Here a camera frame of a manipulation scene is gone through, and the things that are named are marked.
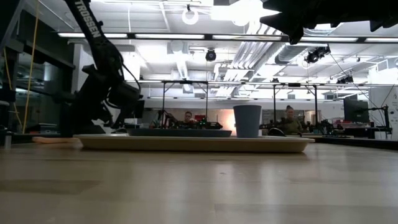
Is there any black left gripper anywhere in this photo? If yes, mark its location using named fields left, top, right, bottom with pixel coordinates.
left=60, top=63, right=125, bottom=135

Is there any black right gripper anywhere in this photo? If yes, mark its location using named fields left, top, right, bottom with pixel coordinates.
left=259, top=0, right=374, bottom=45

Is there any blue round plate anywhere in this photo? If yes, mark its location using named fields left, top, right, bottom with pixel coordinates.
left=126, top=128, right=233, bottom=138

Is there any blue plastic cup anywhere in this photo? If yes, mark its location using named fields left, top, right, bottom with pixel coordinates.
left=233, top=105, right=262, bottom=139

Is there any beige plastic tray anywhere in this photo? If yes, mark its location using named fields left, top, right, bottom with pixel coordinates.
left=73, top=133, right=315, bottom=154

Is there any person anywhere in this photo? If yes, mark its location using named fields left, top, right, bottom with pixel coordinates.
left=277, top=105, right=305, bottom=135
left=181, top=110, right=197, bottom=125

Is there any overhead beam with lights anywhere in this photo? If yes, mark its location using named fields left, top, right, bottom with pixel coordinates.
left=57, top=32, right=398, bottom=44

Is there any black monitor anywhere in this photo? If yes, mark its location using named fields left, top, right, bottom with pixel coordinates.
left=343, top=98, right=370, bottom=123

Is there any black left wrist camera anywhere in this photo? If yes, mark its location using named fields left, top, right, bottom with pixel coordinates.
left=107, top=81, right=146, bottom=119

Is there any black ceiling camera rig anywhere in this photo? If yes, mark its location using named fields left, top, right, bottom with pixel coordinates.
left=304, top=45, right=331, bottom=65

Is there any black background frame stand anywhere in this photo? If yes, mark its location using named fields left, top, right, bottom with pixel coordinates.
left=160, top=80, right=210, bottom=125
left=272, top=82, right=319, bottom=125

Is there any yellow cable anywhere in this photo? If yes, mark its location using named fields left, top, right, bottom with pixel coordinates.
left=2, top=1, right=40, bottom=134

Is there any white ceiling ring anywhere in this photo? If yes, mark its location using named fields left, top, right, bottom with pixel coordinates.
left=182, top=8, right=200, bottom=26

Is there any black metal table frame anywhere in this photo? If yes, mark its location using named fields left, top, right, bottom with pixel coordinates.
left=0, top=132, right=398, bottom=151

